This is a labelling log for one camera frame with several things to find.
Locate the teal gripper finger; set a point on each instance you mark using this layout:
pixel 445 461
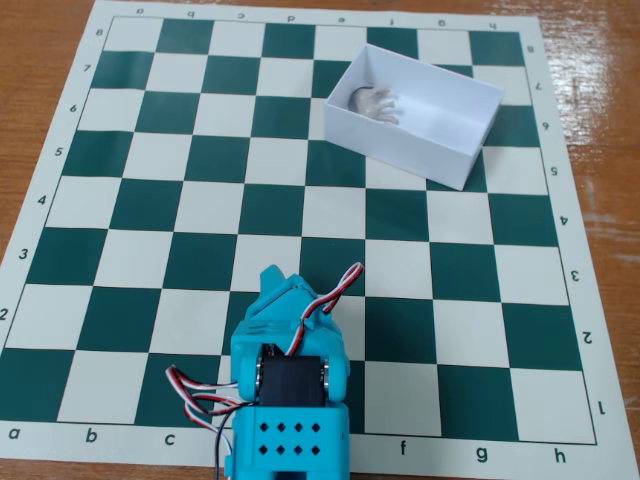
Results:
pixel 300 289
pixel 272 285

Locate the green white chessboard mat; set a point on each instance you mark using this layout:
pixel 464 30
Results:
pixel 150 250

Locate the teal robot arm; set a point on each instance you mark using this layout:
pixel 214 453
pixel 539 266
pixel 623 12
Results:
pixel 300 440

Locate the white cardboard box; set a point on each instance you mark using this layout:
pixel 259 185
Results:
pixel 425 150

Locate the small grey toy horse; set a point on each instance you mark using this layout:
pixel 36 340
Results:
pixel 370 102

